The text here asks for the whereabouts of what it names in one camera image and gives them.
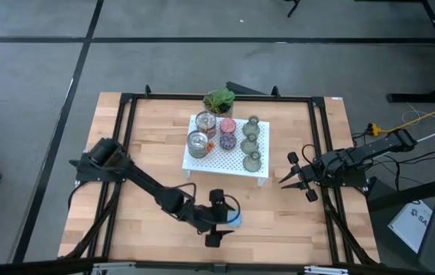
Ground white perforated metal shelf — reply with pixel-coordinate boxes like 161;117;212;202
181;114;271;188

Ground blue patterned candle tin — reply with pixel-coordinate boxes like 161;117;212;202
226;211;243;229

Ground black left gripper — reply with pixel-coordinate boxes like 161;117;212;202
186;189;237;248

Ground black desk leg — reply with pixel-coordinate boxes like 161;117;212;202
386;72;435;103

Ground black angled bracket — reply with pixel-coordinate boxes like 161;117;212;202
225;80;270;96

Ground green potted plant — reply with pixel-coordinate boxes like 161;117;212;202
203;86;236;118

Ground orange candle can with tag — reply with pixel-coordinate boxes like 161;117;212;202
195;110;218;139

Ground black metal table frame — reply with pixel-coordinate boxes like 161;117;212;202
58;84;381;268

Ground green ribbed glass vase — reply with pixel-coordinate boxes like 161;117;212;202
239;132;260;156
242;115;261;138
242;150;263;173

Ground pink floral candle tin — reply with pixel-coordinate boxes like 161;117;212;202
219;117;237;134

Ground yellow cable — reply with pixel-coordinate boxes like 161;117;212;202
368;98;435;137

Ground black tripod leg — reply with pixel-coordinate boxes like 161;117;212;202
284;0;302;18

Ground silver tin can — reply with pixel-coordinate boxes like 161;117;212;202
186;129;217;160

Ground black cable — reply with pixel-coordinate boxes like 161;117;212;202
369;144;435;192

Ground white printed paper manual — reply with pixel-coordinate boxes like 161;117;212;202
388;199;434;254

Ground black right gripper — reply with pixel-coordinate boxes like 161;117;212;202
278;151;323;202

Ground dark red-white patterned candle tin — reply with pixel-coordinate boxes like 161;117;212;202
219;132;238;150

